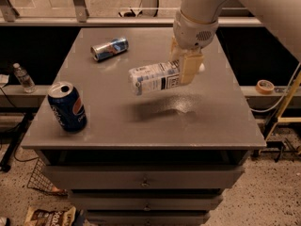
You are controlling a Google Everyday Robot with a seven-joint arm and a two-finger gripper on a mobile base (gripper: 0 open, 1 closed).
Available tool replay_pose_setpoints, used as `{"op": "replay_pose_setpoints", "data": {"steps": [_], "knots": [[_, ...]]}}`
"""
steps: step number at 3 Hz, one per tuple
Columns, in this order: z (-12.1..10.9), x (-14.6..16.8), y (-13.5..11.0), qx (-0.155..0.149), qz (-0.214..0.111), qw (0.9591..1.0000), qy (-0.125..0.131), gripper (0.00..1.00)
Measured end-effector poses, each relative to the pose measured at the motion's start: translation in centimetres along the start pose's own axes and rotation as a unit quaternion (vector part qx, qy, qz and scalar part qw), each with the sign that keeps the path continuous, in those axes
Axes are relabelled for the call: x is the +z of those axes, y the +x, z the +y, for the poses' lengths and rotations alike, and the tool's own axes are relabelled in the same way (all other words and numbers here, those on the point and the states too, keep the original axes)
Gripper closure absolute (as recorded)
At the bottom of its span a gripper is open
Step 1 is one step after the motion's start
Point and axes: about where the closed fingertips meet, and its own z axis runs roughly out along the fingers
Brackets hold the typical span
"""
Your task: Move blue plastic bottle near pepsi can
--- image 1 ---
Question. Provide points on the silver blue energy drink can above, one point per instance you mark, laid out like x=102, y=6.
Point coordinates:
x=110, y=49

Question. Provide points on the grey metal railing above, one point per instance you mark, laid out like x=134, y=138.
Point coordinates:
x=92, y=13

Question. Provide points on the grey drawer cabinet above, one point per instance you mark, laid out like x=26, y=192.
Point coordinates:
x=189, y=142

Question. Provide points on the small clear water bottle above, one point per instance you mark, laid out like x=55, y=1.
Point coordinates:
x=24, y=78

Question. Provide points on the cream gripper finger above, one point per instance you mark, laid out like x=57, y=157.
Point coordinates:
x=190, y=61
x=175, y=50

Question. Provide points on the roll of masking tape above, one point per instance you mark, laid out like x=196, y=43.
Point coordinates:
x=265, y=87

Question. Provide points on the middle drawer knob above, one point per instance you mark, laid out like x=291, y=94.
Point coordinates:
x=147, y=208

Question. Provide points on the top drawer knob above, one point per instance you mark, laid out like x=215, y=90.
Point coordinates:
x=145, y=183

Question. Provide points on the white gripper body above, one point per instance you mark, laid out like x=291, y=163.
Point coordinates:
x=192, y=32

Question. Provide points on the blue pepsi can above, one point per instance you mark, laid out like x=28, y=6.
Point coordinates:
x=65, y=101

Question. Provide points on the brown snack bag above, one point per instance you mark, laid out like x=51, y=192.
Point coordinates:
x=40, y=217

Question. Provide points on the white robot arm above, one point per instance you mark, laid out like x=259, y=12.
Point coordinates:
x=197, y=20

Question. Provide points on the wire mesh basket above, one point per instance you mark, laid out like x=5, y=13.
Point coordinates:
x=41, y=183

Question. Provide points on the drawer knob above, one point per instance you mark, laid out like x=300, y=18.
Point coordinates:
x=147, y=208
x=145, y=183

